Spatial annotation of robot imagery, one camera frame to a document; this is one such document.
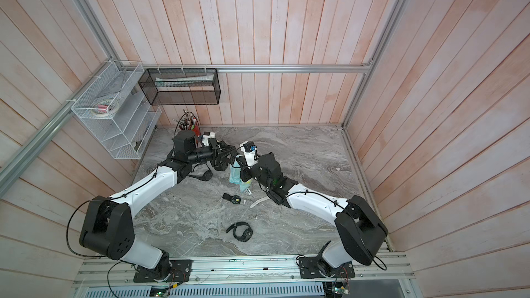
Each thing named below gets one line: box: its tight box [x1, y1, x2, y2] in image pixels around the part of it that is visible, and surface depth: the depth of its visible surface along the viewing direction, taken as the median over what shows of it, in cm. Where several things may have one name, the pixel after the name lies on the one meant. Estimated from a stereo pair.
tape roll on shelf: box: [91, 100, 120, 118], surface depth 75 cm
